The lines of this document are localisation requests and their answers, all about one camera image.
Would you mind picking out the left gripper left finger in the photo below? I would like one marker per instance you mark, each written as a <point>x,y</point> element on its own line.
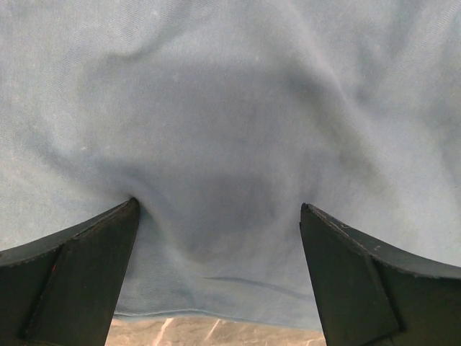
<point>62,289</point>

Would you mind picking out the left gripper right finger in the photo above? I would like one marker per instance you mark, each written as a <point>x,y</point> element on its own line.
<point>369,292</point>

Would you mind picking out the blue t shirt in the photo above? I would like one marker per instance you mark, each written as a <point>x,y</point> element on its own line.
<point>222,118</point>

